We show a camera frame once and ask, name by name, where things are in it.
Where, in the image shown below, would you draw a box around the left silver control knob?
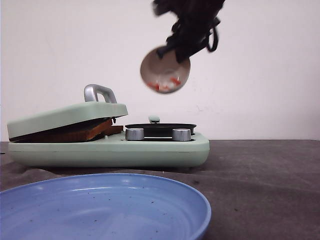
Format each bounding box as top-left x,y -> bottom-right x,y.
125,128 -> 145,141

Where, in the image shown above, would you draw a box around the grey table cloth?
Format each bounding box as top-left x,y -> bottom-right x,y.
0,140 -> 320,240

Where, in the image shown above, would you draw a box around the silver control knob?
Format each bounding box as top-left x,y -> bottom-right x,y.
125,128 -> 145,141
172,128 -> 191,142

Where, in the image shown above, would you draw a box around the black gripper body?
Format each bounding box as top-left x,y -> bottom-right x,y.
152,0 -> 225,54

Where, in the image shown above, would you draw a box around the blue plate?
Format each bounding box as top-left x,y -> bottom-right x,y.
0,173 -> 212,240

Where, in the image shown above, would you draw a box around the white bread slice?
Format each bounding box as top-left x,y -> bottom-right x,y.
9,118 -> 113,143
100,125 -> 124,136

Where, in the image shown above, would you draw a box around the right silver control knob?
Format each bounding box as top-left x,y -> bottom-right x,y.
172,128 -> 191,142

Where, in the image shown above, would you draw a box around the beige ribbed bowl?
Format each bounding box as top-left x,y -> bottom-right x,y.
140,45 -> 191,94

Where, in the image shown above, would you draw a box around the breakfast maker hinged lid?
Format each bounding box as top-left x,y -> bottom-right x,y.
7,84 -> 128,141

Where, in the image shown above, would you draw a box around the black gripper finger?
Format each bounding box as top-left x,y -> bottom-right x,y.
156,45 -> 172,59
175,48 -> 193,64

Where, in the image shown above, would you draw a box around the pink shrimp pieces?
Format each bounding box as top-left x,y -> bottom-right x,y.
147,76 -> 182,94

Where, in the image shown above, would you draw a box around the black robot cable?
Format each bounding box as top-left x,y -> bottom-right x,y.
205,17 -> 221,53

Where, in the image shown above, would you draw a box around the mint green breakfast maker base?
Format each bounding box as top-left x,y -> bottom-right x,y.
8,132 -> 210,168

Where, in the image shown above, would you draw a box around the black round frying pan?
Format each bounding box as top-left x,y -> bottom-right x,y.
125,115 -> 197,138

